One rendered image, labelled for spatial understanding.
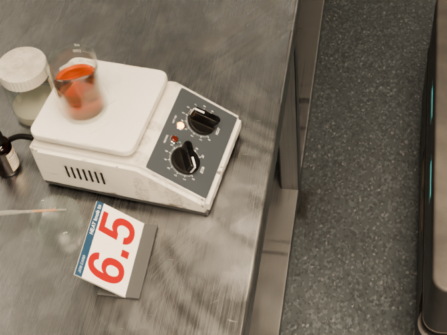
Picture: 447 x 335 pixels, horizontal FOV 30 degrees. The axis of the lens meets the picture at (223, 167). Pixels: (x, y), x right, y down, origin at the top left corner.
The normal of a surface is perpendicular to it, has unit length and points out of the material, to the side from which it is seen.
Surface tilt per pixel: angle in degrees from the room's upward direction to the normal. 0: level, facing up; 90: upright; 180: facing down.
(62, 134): 0
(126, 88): 0
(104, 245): 40
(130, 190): 90
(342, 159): 0
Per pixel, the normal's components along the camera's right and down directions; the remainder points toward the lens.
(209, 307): -0.09, -0.61
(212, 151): 0.40, -0.44
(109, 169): -0.29, 0.77
